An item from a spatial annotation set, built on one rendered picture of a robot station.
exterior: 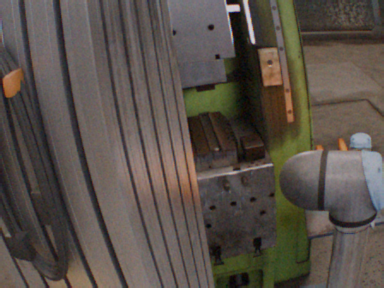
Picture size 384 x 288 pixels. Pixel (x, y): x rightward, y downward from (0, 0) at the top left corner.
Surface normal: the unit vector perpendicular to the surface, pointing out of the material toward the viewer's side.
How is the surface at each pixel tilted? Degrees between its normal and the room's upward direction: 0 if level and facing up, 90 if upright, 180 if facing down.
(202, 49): 90
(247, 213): 90
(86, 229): 90
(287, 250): 90
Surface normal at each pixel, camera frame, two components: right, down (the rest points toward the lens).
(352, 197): -0.37, 0.33
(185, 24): 0.11, 0.40
